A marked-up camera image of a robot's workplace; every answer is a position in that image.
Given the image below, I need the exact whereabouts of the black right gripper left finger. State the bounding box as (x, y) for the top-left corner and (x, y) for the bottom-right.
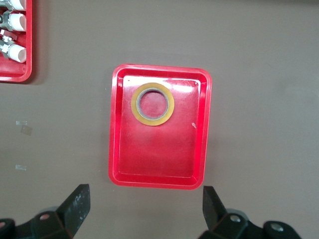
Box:
(0, 183), (91, 239)

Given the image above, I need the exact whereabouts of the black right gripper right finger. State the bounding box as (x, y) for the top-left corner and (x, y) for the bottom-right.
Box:
(199, 185), (304, 239)

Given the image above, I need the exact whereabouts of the yellow packing tape roll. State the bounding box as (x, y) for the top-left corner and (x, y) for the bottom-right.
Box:
(130, 82), (175, 126)

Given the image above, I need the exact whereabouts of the red plastic tray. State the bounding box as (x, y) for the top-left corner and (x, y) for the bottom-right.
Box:
(0, 0), (33, 84)
(108, 63), (213, 190)

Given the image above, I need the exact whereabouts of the white capped metal valve fitting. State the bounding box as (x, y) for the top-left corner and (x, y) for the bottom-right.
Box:
(0, 0), (27, 11)
(0, 29), (27, 63)
(0, 11), (27, 32)

